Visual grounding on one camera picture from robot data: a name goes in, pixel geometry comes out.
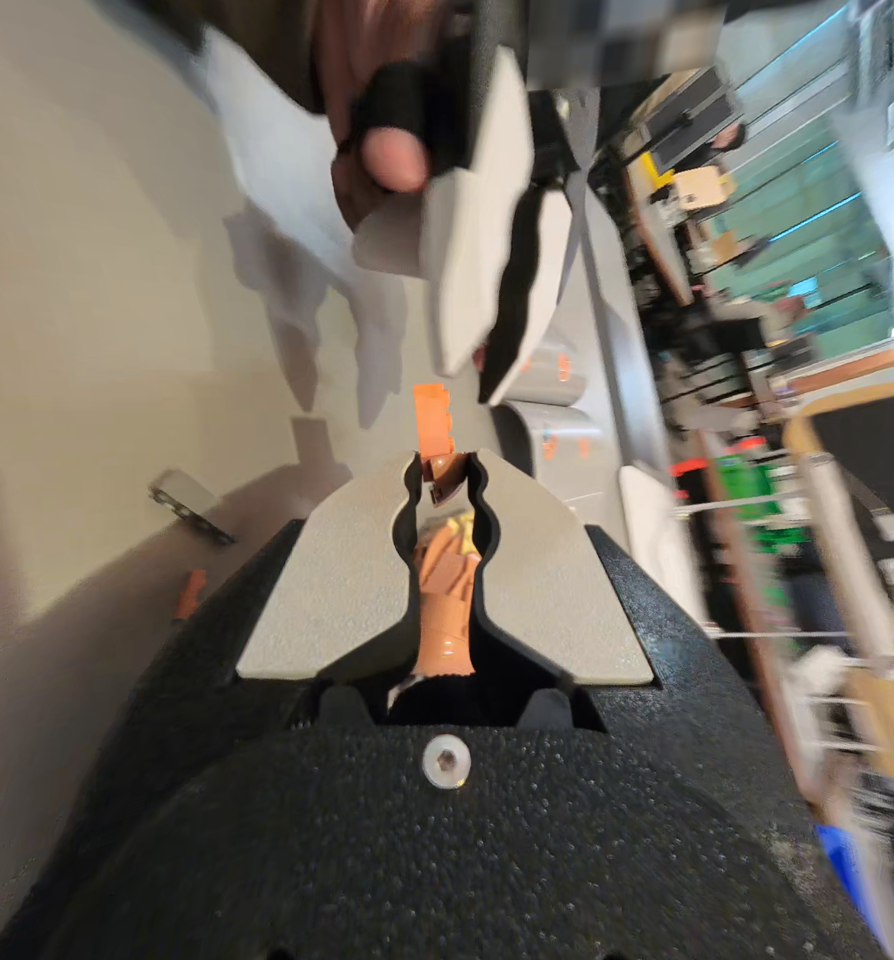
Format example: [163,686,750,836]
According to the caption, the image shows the person's left forearm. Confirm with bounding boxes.
[135,0,328,114]

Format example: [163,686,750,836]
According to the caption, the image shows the brown quarter-round brick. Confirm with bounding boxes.
[420,452,469,507]

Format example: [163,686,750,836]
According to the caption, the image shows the white tray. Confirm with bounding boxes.
[618,461,706,624]

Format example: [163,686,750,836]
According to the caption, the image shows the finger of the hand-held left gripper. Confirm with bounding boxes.
[478,183,577,408]
[419,45,536,378]

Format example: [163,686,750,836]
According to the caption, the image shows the grey four-stud brick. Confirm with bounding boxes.
[149,468,236,545]

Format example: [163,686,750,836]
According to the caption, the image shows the brown brick-built model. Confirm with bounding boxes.
[413,510,485,680]

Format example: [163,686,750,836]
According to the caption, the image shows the person's left hand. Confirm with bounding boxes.
[312,0,448,230]

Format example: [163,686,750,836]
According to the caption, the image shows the orange eight-stud brick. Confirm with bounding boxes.
[413,382,457,459]

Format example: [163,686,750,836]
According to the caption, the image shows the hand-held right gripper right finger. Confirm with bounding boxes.
[468,448,655,687]

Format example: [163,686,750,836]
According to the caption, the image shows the grey instruction booklet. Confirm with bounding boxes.
[492,341,613,511]

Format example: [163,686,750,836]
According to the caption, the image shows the small brown plate brick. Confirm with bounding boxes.
[174,568,208,622]

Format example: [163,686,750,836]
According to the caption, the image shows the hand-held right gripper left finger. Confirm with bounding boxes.
[235,450,425,690]

